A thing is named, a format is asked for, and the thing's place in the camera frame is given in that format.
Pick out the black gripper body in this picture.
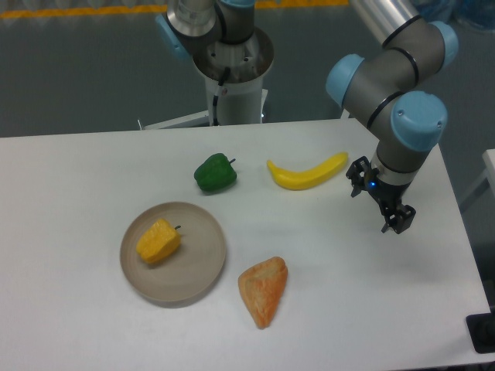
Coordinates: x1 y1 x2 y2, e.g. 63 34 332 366
364 169 410 209

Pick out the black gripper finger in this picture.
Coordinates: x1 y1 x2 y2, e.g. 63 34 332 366
380 202 416 234
346 156 370 197

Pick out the yellow banana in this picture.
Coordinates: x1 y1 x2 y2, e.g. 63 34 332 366
266 151 349 191

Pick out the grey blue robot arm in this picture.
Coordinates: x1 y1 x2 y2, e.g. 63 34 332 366
155 1 459 233

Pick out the yellow bell pepper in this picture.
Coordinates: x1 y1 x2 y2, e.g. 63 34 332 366
136 219 181 264

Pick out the orange pastry turnover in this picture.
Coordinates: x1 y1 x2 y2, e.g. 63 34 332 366
237 257 288 329

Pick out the beige round plate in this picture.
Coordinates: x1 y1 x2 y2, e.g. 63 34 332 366
120 202 227 308

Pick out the black table clamp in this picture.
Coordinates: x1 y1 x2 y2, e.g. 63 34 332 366
466 312 495 354

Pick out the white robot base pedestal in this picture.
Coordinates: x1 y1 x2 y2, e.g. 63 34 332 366
140 27 274 130

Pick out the green bell pepper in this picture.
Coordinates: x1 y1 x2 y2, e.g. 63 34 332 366
193 153 237 192

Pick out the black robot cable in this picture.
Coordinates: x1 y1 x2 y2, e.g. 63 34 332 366
211 66 232 127

